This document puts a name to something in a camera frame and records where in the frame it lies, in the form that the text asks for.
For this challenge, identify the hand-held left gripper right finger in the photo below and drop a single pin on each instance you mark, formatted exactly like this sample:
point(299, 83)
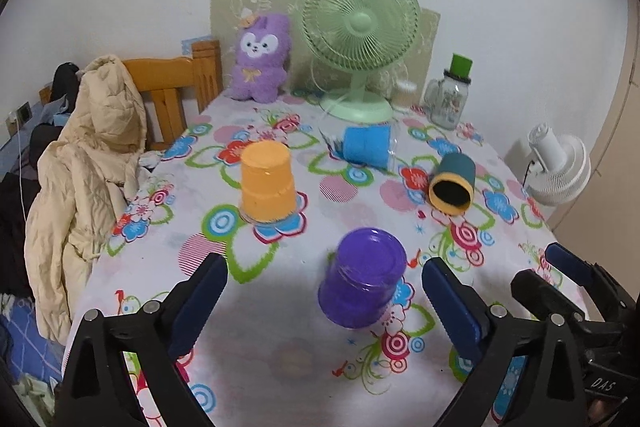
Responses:
point(452, 307)

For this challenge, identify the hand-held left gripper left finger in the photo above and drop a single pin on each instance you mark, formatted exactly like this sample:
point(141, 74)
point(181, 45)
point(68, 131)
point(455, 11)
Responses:
point(197, 307)

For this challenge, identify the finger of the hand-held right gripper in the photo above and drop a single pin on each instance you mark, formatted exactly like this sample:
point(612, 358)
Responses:
point(537, 292)
point(570, 261)

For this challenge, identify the purple plastic cup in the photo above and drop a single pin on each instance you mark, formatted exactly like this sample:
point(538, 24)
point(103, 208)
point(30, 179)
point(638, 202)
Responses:
point(362, 279)

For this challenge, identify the dark teal cup orange rim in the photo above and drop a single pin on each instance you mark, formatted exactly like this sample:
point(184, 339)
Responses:
point(452, 182)

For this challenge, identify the orange plastic cup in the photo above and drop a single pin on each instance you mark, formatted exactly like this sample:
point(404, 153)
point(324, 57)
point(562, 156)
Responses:
point(267, 182)

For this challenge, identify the blue plastic cup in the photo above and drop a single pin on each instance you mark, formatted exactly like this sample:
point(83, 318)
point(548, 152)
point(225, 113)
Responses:
point(367, 147)

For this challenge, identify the clear plastic cup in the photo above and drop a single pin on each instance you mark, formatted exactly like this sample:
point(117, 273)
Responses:
point(331, 139)

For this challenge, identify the small translucent white cup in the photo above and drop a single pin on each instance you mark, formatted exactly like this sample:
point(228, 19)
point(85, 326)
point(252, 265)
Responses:
point(404, 94)

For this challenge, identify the floral tablecloth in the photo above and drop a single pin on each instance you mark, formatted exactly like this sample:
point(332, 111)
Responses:
point(280, 307)

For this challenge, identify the white small fan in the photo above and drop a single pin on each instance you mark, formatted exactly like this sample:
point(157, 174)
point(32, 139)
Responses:
point(560, 167)

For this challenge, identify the blue checked cloth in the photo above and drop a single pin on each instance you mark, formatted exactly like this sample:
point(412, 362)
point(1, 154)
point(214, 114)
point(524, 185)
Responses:
point(27, 337)

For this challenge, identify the beige puffer jacket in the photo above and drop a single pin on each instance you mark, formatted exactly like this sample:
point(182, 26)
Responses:
point(80, 167)

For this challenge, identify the dark cloth pile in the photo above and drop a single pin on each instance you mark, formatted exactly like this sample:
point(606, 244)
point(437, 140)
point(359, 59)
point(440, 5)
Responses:
point(17, 227)

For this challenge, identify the glass jar mug green lid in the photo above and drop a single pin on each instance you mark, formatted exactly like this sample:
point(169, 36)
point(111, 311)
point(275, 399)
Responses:
point(447, 99)

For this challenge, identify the wooden chair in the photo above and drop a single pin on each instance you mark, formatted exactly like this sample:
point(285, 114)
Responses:
point(172, 92)

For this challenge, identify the purple plush toy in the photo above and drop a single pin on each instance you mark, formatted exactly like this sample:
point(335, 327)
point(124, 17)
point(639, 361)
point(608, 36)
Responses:
point(260, 57)

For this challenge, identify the black garment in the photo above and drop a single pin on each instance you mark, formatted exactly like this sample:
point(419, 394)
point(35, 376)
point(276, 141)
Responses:
point(64, 82)

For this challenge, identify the beige patterned board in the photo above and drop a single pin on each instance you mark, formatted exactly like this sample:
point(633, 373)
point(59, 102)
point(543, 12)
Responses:
point(225, 14)

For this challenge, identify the green desk fan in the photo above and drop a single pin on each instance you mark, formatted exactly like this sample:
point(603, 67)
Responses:
point(360, 27)

